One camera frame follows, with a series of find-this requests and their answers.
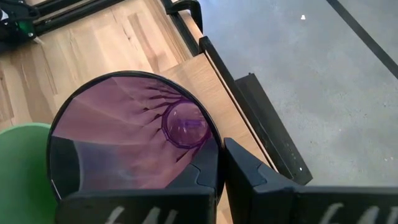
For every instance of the wooden shelf with black frame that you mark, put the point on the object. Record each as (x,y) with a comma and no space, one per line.
(199,84)

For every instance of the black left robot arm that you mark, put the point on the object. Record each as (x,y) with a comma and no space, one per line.
(12,34)

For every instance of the black frame clamp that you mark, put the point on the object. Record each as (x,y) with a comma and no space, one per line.
(196,15)

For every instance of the green plastic cup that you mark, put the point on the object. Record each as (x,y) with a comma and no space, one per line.
(21,174)

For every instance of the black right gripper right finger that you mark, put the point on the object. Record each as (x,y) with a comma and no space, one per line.
(280,205)

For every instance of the white paper scrap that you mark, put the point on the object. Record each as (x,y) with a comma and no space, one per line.
(302,17)

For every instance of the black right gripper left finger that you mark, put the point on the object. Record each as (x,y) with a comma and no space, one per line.
(140,208)

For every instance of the black floor tape strip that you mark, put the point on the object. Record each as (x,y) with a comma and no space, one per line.
(367,39)

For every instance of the purple transparent tumbler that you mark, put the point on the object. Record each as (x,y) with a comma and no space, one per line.
(124,124)

